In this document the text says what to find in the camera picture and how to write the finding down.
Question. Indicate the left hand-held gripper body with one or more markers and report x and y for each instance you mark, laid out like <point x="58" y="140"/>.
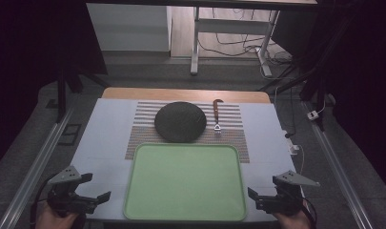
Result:
<point x="64" y="197"/>

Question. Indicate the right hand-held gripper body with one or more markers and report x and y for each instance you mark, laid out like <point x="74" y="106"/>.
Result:
<point x="286" y="198"/>

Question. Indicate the person's right hand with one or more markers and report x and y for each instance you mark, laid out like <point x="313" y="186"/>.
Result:
<point x="292" y="221"/>

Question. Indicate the person's left hand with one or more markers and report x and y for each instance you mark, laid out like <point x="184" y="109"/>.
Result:
<point x="52" y="220"/>

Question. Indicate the white plug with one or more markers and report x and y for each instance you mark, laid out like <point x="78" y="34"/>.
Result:
<point x="292" y="148"/>

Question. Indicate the pale blue table cover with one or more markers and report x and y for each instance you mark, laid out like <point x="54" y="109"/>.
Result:
<point x="103" y="140"/>

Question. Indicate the black floor plate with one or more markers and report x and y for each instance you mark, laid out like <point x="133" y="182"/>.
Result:
<point x="70" y="134"/>

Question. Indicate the striped woven placemat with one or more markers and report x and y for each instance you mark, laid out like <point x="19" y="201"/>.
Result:
<point x="227" y="146"/>

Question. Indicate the green plastic tray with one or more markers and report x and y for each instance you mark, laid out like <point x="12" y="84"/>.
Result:
<point x="185" y="183"/>

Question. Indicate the white power adapter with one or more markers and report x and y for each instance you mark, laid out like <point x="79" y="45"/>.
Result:
<point x="313" y="115"/>

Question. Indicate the dark metal peeler tool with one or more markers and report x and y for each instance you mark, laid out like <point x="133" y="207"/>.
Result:
<point x="216" y="112"/>

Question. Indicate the black metal stand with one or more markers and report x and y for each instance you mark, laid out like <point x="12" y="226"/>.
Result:
<point x="61" y="89"/>
<point x="320" y="79"/>

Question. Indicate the black round plate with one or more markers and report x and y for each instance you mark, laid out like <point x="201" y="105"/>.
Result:
<point x="180" y="122"/>

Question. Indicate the white cabinet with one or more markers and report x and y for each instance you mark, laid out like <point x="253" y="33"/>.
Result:
<point x="127" y="28"/>

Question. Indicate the aluminium rail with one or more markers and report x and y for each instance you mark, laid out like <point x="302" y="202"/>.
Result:
<point x="338" y="165"/>
<point x="35" y="165"/>

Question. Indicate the white desk frame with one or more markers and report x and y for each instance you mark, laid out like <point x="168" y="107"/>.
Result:
<point x="232" y="26"/>

